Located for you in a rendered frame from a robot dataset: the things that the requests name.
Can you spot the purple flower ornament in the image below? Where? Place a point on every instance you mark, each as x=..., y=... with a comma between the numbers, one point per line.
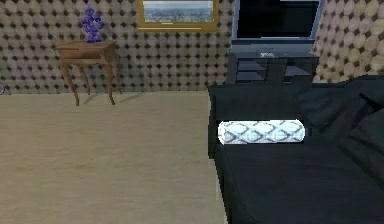
x=91, y=25

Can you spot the black sofa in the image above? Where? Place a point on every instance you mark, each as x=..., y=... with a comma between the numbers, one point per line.
x=300, y=166

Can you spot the grey framed television set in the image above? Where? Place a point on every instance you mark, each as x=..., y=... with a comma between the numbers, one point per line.
x=276, y=20

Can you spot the gold framed landscape picture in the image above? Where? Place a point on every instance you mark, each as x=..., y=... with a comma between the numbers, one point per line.
x=177, y=13

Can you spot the brown wooden side table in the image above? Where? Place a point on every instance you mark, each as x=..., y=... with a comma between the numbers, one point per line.
x=87, y=53

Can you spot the dark grey television stand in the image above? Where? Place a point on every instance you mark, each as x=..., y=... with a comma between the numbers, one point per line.
x=253, y=68

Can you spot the small white box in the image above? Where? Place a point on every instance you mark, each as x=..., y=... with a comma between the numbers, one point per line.
x=267, y=54

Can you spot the white patterned bolster pillow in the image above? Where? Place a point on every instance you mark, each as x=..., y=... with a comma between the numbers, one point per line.
x=261, y=132

